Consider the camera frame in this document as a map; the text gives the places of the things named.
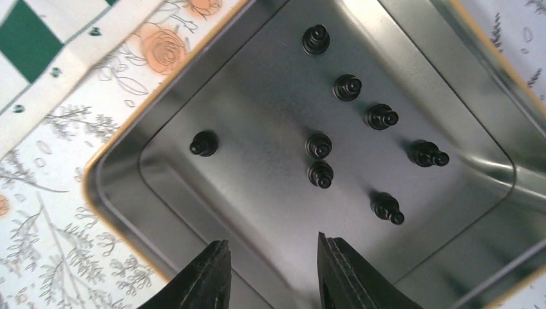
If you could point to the black piece in tray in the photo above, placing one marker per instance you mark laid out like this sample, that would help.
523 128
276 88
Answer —
205 143
316 40
321 174
380 117

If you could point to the tan metal tray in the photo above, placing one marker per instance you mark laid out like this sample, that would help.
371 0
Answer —
474 230

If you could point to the floral patterned tablecloth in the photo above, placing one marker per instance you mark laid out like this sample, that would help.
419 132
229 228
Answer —
55 251

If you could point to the green white chessboard mat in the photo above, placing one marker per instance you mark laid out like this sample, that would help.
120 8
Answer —
47 47

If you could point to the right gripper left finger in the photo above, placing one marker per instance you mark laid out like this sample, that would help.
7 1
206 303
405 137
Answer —
204 283

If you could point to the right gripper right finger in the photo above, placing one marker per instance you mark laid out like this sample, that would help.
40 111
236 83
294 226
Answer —
348 280

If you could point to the black pawn in tray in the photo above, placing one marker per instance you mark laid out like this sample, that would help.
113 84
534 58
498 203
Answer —
386 207
318 146
427 154
347 87

